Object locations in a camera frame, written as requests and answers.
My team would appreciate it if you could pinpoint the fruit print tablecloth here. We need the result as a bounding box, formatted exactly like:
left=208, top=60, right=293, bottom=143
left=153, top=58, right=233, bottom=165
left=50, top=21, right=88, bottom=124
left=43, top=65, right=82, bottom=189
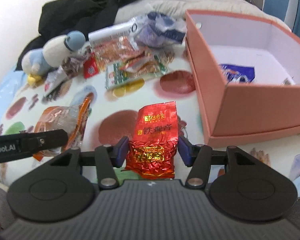
left=0, top=42, right=300, bottom=186

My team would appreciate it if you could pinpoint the red spicy strip snack packet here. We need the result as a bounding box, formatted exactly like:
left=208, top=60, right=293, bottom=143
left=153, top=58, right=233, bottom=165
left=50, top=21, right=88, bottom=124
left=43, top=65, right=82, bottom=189
left=119, top=53, right=155, bottom=73

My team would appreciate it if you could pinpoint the black jacket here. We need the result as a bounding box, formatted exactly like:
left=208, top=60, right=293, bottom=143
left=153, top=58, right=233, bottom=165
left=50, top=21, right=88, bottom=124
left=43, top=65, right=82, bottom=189
left=15, top=0, right=137, bottom=71

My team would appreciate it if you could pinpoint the blue chair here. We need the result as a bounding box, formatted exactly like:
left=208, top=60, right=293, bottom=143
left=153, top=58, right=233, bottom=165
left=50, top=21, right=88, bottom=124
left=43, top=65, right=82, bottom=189
left=263, top=0, right=289, bottom=21

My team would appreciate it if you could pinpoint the blue white plush bird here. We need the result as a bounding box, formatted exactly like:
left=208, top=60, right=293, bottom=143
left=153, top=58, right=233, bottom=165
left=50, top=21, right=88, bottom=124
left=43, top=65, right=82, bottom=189
left=21, top=31, right=86, bottom=86

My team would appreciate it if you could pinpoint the red foil tea packet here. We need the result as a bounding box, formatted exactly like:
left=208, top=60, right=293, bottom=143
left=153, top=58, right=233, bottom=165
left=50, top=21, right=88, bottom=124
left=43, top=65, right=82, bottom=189
left=125, top=101, right=179, bottom=180

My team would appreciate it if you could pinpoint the orange clear snack bag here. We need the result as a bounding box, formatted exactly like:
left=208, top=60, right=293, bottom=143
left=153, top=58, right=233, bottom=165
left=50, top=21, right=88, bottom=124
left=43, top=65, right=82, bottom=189
left=33, top=97, right=91, bottom=161

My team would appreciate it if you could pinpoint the green bordered tofu snack packet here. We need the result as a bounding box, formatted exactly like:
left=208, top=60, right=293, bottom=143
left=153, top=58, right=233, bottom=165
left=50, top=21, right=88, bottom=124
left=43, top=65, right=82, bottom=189
left=105, top=55, right=168, bottom=90

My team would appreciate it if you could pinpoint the blue noodle snack packet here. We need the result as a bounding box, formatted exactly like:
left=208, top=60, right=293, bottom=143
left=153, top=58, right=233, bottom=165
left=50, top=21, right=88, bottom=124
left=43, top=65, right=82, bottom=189
left=219, top=64, right=255, bottom=83

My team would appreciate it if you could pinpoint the large clear spicy snack packet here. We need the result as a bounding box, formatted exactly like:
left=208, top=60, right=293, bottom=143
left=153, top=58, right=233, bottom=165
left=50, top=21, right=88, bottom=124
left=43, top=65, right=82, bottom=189
left=94, top=36, right=145, bottom=70

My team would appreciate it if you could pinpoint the small red snack packet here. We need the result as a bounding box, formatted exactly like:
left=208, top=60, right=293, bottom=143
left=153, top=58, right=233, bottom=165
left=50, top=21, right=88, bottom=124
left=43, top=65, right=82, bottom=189
left=83, top=52, right=99, bottom=79

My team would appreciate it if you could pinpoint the grey duvet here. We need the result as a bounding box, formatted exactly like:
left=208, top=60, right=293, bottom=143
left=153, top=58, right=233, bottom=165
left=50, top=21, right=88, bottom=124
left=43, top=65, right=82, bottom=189
left=114, top=0, right=290, bottom=30

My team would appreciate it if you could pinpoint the small silver packet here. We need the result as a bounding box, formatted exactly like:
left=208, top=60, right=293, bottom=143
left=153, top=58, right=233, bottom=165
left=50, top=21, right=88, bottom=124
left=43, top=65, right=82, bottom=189
left=281, top=78, right=295, bottom=86

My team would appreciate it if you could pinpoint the pink cardboard box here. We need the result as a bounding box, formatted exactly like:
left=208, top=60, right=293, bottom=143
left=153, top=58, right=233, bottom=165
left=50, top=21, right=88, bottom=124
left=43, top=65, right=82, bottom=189
left=185, top=10, right=300, bottom=147

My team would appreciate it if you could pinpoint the clear blue plastic bag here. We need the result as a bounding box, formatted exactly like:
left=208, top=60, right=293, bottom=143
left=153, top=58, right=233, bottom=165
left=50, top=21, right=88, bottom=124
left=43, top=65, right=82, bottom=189
left=131, top=11, right=187, bottom=48

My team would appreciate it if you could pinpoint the white cylindrical tube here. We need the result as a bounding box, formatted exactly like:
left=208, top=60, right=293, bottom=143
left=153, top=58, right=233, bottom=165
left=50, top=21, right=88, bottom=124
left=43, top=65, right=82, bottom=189
left=88, top=21, right=140, bottom=46

